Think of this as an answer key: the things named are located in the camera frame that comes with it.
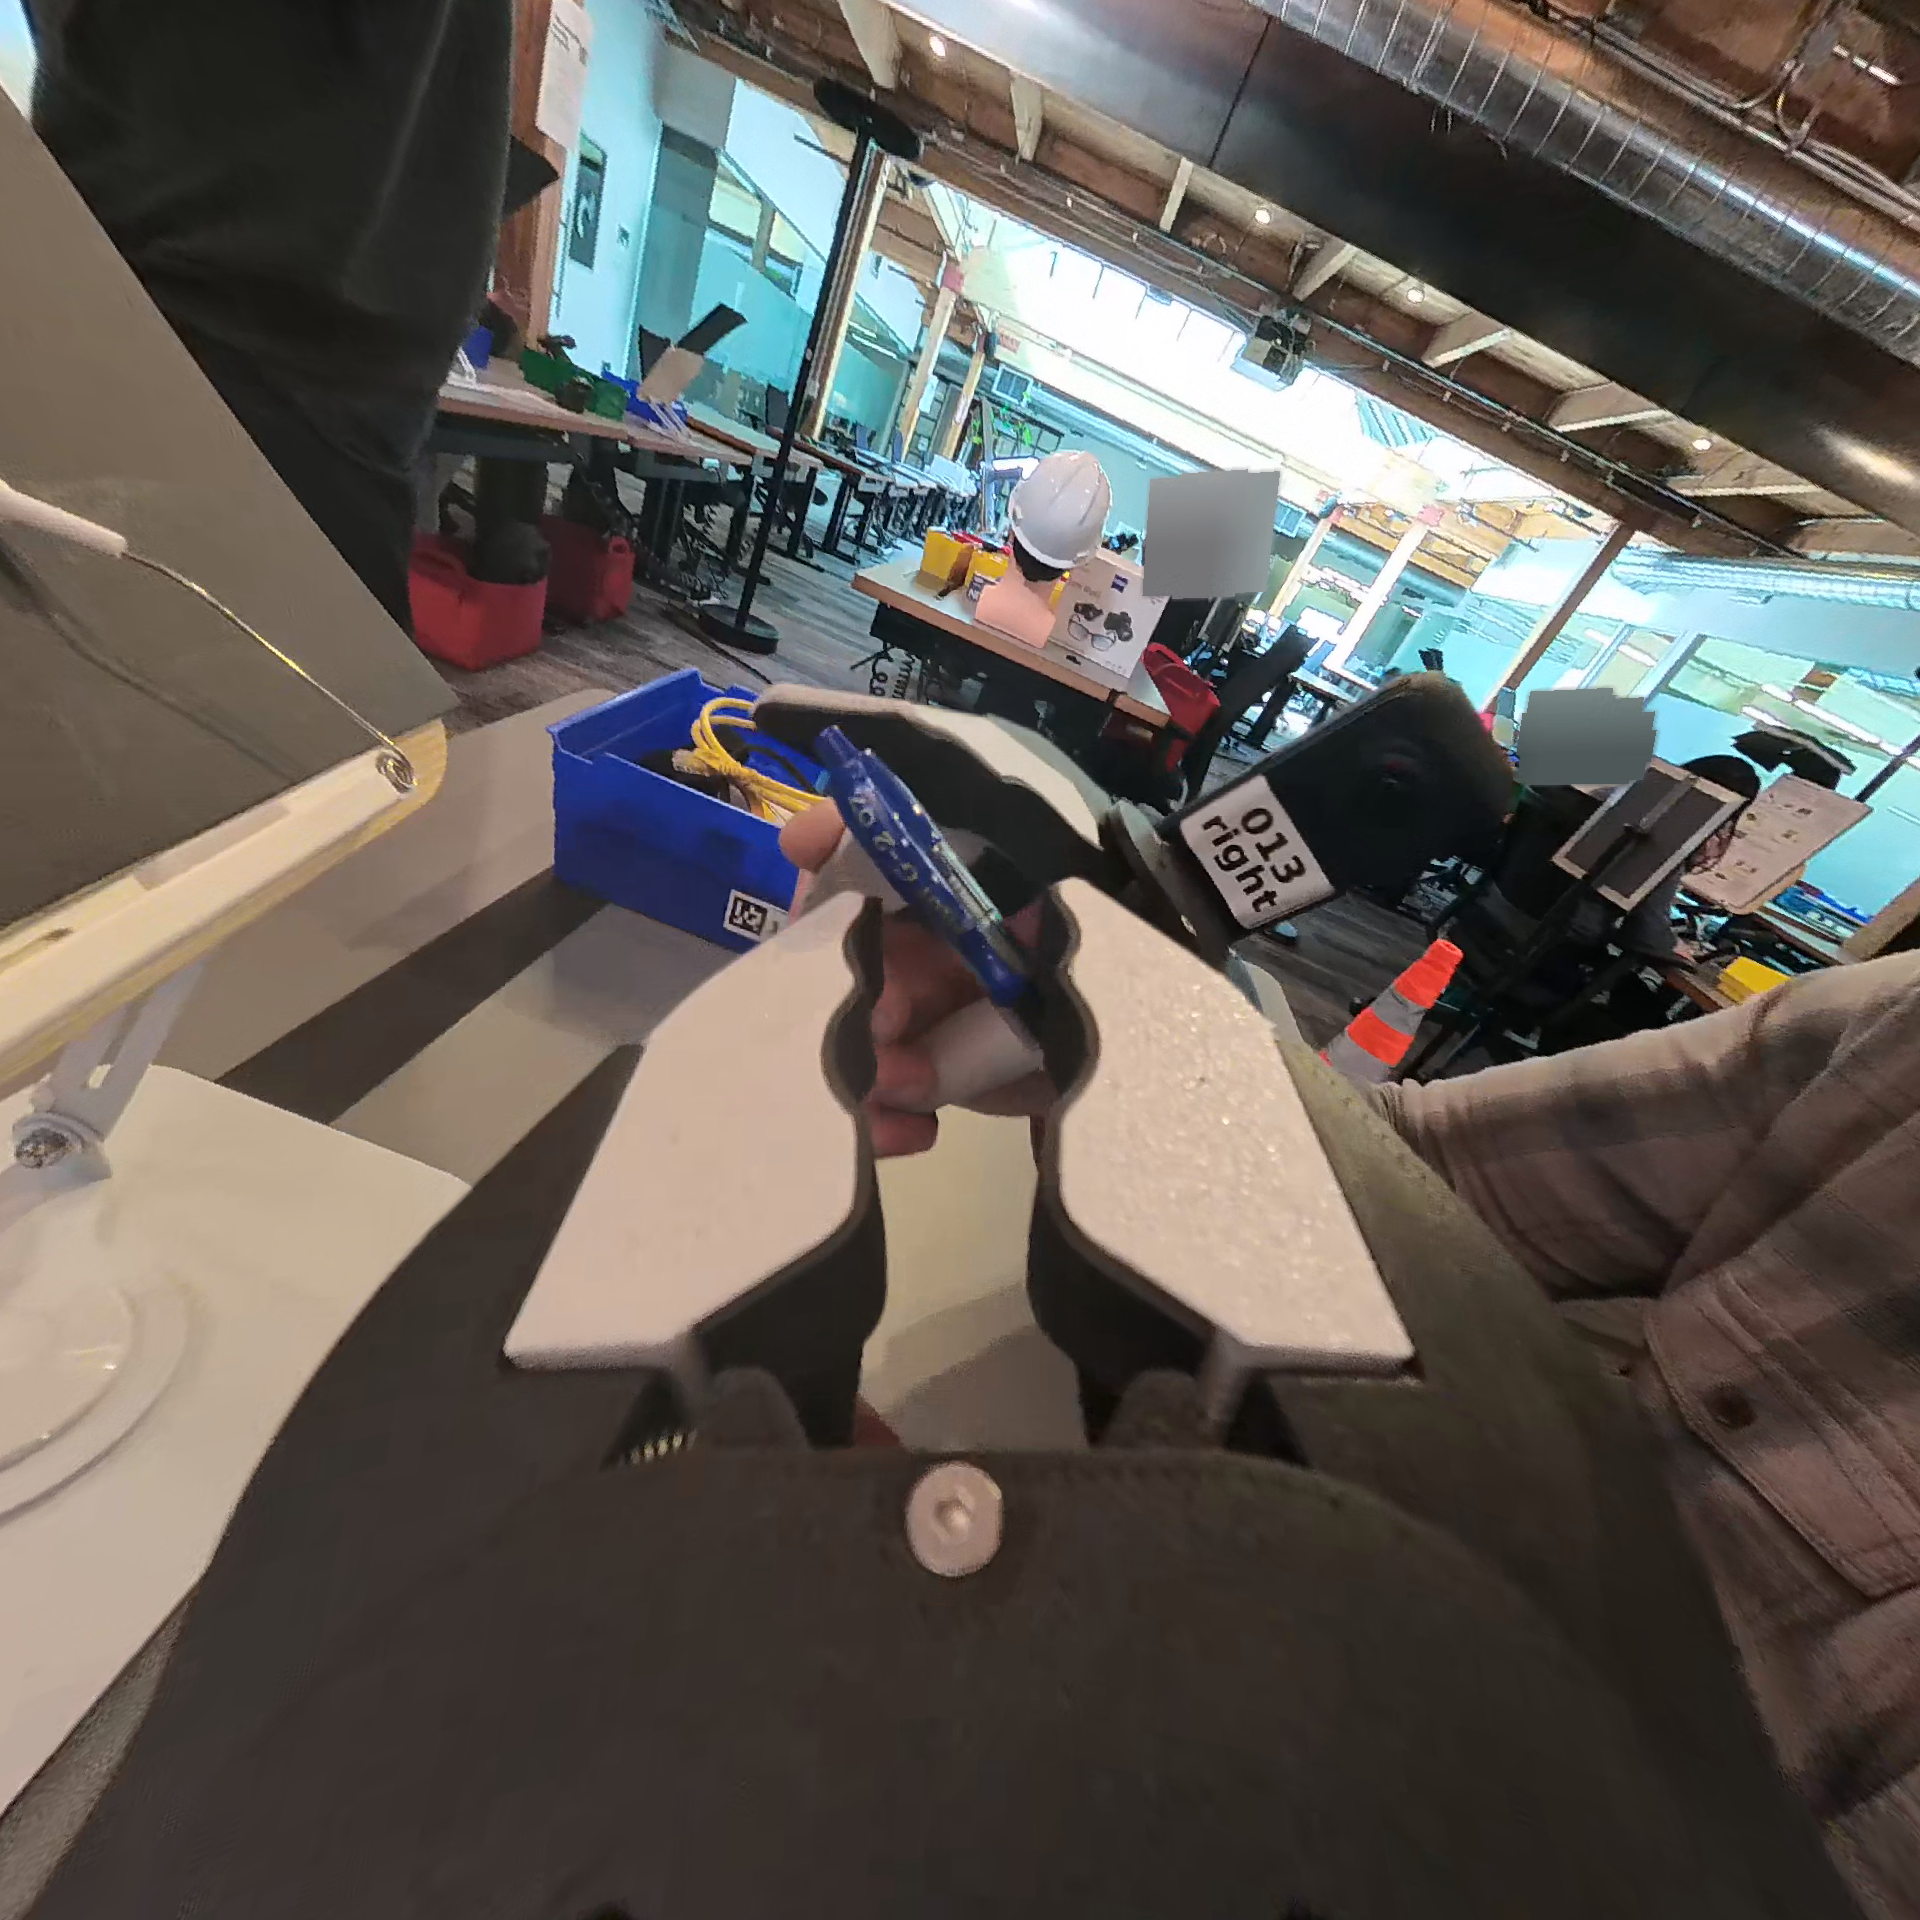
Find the white product box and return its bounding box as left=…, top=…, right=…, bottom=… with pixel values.
left=1043, top=556, right=1172, bottom=683

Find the mannequin head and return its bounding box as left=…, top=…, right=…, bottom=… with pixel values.
left=975, top=539, right=1072, bottom=650

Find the person's right forearm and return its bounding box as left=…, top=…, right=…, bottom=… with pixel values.
left=1372, top=908, right=1920, bottom=1307

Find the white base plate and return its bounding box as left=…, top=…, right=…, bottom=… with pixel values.
left=0, top=1064, right=475, bottom=1809

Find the wooden work table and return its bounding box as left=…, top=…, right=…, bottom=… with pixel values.
left=852, top=547, right=1175, bottom=736

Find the grey-topped wooden board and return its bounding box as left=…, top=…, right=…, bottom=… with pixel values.
left=0, top=90, right=459, bottom=1089

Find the black pole stand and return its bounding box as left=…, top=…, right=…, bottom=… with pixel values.
left=698, top=79, right=924, bottom=663

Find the red storage box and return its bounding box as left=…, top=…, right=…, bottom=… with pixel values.
left=406, top=533, right=551, bottom=672
left=539, top=514, right=638, bottom=626

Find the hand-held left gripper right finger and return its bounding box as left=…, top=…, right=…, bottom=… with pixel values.
left=1027, top=883, right=1420, bottom=1434

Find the blue pen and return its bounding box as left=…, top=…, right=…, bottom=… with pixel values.
left=814, top=727, right=1047, bottom=1011

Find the white stand bracket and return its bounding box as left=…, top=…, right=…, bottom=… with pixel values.
left=0, top=961, right=213, bottom=1202

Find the red office chair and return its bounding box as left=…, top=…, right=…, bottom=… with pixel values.
left=1141, top=642, right=1224, bottom=770

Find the long wooden desk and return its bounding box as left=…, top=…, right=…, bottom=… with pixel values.
left=435, top=376, right=781, bottom=595

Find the white hard hat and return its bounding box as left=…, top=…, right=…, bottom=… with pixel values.
left=1007, top=451, right=1116, bottom=572

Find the green bin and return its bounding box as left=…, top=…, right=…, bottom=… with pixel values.
left=516, top=346, right=639, bottom=424

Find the person's plaid shirt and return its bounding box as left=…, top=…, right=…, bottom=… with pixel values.
left=1558, top=1260, right=1920, bottom=1871

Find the blue plastic bin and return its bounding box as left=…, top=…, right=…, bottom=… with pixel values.
left=547, top=671, right=824, bottom=951

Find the yellow coiled cable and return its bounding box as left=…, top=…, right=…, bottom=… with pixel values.
left=687, top=696, right=830, bottom=825

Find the white-tipped thin wire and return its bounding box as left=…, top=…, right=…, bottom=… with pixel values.
left=0, top=477, right=422, bottom=794

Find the person's right hand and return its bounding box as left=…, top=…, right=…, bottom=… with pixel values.
left=783, top=813, right=981, bottom=1161

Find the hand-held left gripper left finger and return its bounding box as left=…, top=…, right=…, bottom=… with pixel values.
left=502, top=892, right=888, bottom=1434

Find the silver ventilation duct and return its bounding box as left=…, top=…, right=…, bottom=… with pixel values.
left=1245, top=0, right=1920, bottom=368

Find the orange traffic cone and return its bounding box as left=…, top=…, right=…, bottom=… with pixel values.
left=1318, top=937, right=1466, bottom=1085

